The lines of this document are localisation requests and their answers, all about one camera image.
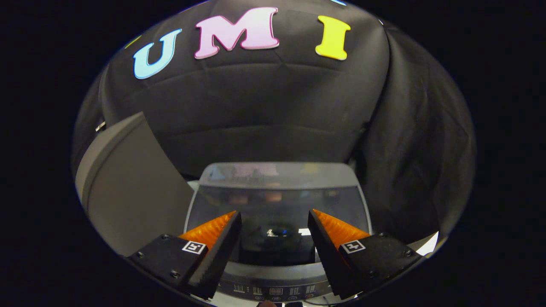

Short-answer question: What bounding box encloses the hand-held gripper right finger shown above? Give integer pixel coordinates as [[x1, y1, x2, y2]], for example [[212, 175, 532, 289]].
[[308, 209, 423, 299]]

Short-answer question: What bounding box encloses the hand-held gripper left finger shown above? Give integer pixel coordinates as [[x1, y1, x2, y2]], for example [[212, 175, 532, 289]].
[[127, 211, 243, 300]]

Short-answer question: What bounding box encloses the grey washing machine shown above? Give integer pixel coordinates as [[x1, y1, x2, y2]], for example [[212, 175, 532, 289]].
[[183, 162, 374, 307]]

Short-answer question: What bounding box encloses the black backdrop cloth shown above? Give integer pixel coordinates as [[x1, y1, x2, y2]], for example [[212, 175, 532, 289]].
[[73, 0, 476, 252]]

